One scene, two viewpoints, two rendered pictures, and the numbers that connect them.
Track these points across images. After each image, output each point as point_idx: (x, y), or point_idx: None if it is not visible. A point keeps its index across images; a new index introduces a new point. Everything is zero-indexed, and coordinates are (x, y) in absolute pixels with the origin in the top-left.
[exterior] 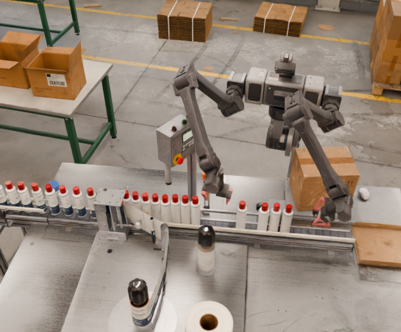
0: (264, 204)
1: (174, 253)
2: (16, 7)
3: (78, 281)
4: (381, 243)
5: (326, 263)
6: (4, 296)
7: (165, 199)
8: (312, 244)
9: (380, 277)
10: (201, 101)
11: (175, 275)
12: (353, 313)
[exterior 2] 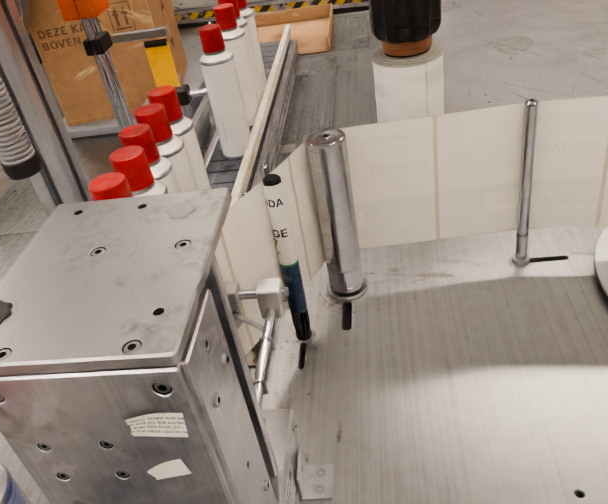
0: (223, 6)
1: (364, 262)
2: None
3: None
4: (277, 40)
5: (334, 74)
6: None
7: (146, 158)
8: (289, 73)
9: (358, 35)
10: None
11: (473, 239)
12: (451, 44)
